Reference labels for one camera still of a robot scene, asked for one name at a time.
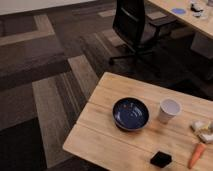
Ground dark blue ceramic bowl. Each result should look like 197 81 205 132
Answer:
112 97 149 132

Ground black office chair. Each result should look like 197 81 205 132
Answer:
109 0 175 65

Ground blue round coaster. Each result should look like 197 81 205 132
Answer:
171 8 186 14

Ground light wooden far desk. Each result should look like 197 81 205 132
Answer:
148 0 213 39

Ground small items on far desk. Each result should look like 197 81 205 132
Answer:
190 1 204 18

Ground black hexagonal coaster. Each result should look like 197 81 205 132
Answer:
150 151 172 168

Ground orange pepper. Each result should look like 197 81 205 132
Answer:
188 143 206 169

